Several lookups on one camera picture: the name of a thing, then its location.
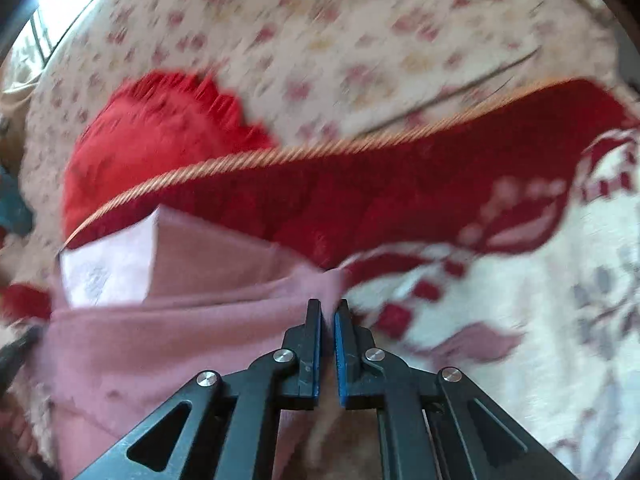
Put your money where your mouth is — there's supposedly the mauve pink garment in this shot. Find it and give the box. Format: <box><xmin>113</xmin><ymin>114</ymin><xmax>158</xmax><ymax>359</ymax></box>
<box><xmin>35</xmin><ymin>207</ymin><xmax>345</xmax><ymax>479</ymax></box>

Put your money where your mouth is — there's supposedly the red and white floral blanket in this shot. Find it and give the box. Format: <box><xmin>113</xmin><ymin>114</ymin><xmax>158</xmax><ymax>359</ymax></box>
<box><xmin>1</xmin><ymin>79</ymin><xmax>639</xmax><ymax>479</ymax></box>

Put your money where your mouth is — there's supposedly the teal plastic bag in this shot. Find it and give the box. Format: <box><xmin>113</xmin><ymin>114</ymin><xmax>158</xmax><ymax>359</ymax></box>
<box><xmin>0</xmin><ymin>166</ymin><xmax>34</xmax><ymax>237</ymax></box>

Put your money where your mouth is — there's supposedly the red frilled pillow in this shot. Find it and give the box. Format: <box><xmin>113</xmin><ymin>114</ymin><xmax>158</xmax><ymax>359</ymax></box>
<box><xmin>62</xmin><ymin>70</ymin><xmax>277</xmax><ymax>236</ymax></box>

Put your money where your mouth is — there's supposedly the beige floral bed sheet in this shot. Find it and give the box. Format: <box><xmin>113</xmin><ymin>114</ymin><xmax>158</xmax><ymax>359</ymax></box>
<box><xmin>14</xmin><ymin>0</ymin><xmax>622</xmax><ymax>284</ymax></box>

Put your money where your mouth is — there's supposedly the window with dark frame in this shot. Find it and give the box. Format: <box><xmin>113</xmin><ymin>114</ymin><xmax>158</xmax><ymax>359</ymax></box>
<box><xmin>0</xmin><ymin>0</ymin><xmax>132</xmax><ymax>66</ymax></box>

